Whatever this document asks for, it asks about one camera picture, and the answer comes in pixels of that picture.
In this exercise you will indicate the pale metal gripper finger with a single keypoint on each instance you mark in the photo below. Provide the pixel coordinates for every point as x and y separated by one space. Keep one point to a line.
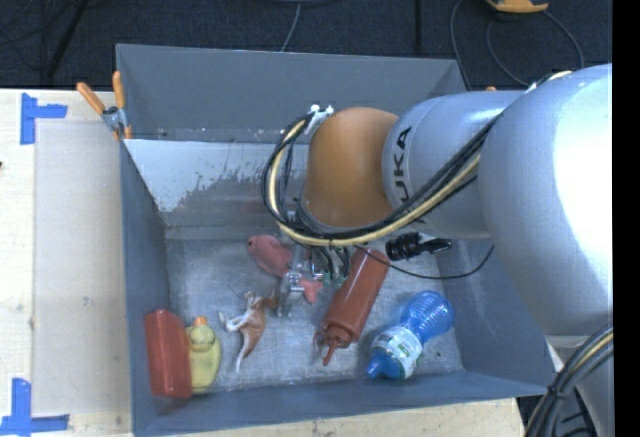
300 285
285 297

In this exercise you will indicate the red toy fish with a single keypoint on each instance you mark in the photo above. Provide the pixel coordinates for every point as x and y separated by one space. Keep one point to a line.
270 254

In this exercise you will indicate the red-brown squeeze bottle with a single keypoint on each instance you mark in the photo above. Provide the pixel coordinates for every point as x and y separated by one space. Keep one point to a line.
355 297

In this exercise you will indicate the yellow rubber duck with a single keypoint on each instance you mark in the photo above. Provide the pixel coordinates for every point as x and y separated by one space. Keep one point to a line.
205 357

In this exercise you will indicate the blue plastic bottle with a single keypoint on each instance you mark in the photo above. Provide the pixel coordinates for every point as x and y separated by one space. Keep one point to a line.
422 317

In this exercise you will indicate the red-brown flat block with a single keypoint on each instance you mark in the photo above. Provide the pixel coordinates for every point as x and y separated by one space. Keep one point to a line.
167 355

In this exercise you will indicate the grey metal bin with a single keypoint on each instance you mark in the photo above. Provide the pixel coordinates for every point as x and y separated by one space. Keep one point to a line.
210 95

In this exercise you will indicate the pale wood flat board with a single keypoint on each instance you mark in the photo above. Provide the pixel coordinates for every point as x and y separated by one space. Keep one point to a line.
75 250

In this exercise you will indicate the black cylinder on white bracket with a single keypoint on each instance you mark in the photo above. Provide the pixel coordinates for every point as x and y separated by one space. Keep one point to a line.
402 246

